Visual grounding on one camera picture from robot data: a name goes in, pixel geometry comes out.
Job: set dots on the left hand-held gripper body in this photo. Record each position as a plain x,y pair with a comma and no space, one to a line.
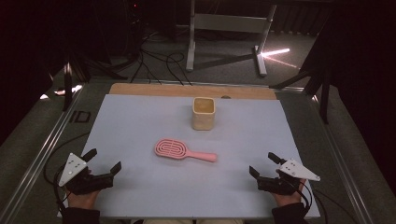
74,169

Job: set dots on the pink hairbrush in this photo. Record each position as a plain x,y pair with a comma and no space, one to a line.
174,149

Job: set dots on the metal table rail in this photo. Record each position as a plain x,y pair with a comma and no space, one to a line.
40,155
339,155

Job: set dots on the person's left hand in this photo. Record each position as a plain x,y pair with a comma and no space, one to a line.
82,200

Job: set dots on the wooden board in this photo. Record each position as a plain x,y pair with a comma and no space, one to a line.
155,89

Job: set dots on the white desk frame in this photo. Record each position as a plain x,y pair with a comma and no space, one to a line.
230,23

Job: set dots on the beige square cup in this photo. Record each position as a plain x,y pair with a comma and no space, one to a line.
203,119

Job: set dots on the black metal stand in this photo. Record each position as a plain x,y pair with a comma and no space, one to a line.
323,99
67,87

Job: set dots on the person's right hand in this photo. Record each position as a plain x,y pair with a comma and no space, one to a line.
289,199

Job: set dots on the pale blue table mat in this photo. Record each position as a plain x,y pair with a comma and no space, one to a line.
140,124

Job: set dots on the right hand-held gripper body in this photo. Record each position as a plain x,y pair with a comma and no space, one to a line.
295,171

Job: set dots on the dark curtain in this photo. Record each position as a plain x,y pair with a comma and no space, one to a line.
367,77
25,62

